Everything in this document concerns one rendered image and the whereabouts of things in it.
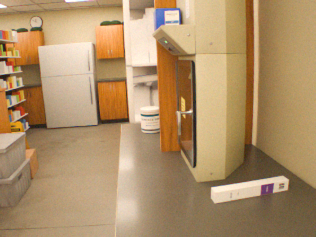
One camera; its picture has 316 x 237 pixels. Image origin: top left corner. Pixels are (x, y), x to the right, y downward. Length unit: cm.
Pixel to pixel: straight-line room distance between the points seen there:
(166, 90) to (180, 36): 43
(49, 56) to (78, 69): 68
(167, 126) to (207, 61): 50
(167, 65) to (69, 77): 474
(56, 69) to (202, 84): 519
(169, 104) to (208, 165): 42
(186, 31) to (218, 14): 13
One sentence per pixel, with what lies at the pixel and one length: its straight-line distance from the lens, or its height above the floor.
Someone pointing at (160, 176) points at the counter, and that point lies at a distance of 109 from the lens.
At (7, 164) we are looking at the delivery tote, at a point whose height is 47.
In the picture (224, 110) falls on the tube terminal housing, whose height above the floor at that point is 121.
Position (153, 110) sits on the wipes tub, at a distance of 166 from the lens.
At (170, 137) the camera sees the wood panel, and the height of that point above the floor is 101.
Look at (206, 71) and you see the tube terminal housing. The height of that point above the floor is 135.
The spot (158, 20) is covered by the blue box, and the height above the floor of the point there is 155.
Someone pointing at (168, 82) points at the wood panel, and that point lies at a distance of 129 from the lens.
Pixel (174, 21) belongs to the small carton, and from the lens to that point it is 101.
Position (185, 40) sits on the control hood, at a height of 146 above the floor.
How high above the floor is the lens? 140
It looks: 13 degrees down
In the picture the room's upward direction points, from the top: 3 degrees counter-clockwise
